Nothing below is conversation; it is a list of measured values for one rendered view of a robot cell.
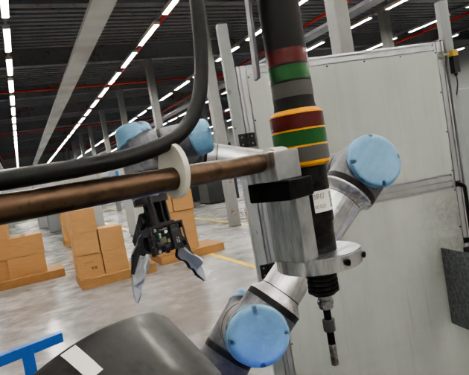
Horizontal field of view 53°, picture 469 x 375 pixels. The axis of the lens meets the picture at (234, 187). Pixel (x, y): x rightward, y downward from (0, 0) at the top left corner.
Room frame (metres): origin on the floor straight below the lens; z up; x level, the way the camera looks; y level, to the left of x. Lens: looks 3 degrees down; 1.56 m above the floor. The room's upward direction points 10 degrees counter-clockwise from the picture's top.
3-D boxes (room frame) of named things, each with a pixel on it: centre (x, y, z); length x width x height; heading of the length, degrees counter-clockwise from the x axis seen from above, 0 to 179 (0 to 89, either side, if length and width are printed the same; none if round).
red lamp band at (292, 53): (0.38, -0.06, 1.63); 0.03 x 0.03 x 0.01
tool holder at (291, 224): (0.38, -0.05, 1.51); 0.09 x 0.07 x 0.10; 136
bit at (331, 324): (0.38, -0.06, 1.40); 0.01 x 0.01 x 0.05
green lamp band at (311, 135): (0.38, -0.06, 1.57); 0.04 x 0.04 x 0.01
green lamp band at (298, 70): (0.38, -0.06, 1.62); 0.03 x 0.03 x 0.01
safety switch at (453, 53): (2.41, -1.18, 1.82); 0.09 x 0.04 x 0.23; 101
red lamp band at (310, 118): (0.38, -0.06, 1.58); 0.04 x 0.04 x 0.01
